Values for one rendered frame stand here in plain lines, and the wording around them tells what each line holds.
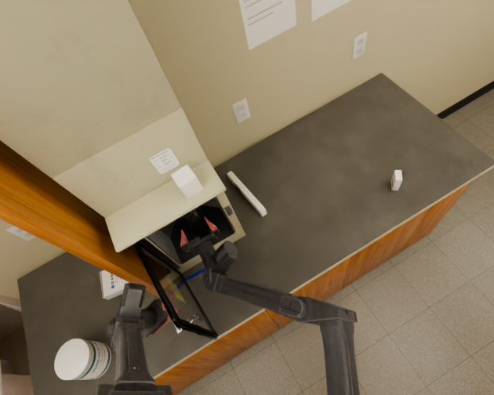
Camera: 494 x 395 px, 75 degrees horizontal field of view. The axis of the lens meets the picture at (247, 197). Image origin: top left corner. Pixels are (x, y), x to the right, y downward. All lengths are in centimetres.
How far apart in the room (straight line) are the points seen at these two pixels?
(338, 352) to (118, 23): 73
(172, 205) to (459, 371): 191
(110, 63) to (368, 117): 130
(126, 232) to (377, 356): 173
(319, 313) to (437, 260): 175
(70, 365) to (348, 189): 125
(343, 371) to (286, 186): 92
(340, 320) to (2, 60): 76
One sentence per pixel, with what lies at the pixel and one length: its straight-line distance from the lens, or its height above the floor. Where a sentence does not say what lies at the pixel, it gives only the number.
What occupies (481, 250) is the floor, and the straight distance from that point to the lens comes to 257.
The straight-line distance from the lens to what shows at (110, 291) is 151.
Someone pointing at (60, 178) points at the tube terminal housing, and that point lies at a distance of 82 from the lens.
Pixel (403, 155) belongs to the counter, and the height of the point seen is 94.
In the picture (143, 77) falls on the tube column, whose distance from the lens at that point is 70.
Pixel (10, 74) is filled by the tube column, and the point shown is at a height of 193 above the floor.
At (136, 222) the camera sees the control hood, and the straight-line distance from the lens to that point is 89.
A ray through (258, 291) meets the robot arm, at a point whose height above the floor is 133.
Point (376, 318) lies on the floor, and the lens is 227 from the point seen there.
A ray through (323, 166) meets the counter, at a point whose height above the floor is 94.
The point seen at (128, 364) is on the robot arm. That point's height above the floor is 164.
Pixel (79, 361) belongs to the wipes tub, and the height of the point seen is 109.
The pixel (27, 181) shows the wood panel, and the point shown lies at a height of 171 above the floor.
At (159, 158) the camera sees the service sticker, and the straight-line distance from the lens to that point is 84.
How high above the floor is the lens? 221
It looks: 60 degrees down
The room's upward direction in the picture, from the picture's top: 21 degrees counter-clockwise
